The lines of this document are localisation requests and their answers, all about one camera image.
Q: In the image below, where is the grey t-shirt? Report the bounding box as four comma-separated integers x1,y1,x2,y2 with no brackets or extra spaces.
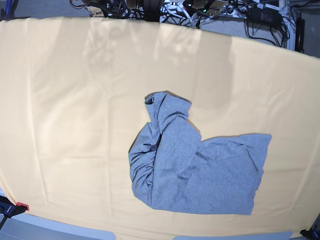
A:
128,92,272,215

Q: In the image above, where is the yellow table cloth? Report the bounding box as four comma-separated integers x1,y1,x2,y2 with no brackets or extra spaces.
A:
0,17,320,240

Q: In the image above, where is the white power strip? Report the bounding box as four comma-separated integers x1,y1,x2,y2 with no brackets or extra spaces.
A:
163,2,186,13

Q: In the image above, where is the black power adapter box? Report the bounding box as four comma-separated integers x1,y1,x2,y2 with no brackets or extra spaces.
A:
247,7,283,28

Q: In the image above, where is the red black clamp left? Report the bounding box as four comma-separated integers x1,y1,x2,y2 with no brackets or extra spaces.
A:
0,195,30,228

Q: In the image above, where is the black clamp right corner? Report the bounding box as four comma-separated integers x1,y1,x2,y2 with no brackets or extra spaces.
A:
300,228,320,240

